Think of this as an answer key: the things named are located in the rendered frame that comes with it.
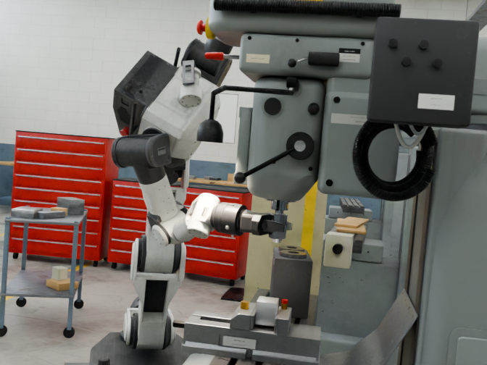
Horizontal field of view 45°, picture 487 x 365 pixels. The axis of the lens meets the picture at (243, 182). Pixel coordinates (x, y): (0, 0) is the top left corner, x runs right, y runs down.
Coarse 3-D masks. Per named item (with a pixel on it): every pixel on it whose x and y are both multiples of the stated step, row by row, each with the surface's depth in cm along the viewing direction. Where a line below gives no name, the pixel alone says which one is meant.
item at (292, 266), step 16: (288, 256) 190; (304, 256) 191; (272, 272) 198; (288, 272) 188; (304, 272) 188; (272, 288) 189; (288, 288) 188; (304, 288) 188; (288, 304) 189; (304, 304) 188
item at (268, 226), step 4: (264, 220) 160; (268, 220) 160; (264, 224) 159; (268, 224) 160; (272, 224) 159; (276, 224) 159; (280, 224) 158; (264, 228) 159; (268, 228) 160; (272, 228) 159; (276, 228) 159; (280, 228) 158; (284, 228) 158
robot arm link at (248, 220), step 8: (232, 208) 165; (240, 208) 165; (224, 216) 164; (232, 216) 163; (240, 216) 164; (248, 216) 161; (256, 216) 159; (264, 216) 160; (224, 224) 164; (232, 224) 163; (240, 224) 163; (248, 224) 161; (256, 224) 158; (232, 232) 165; (240, 232) 166; (256, 232) 159; (264, 232) 162
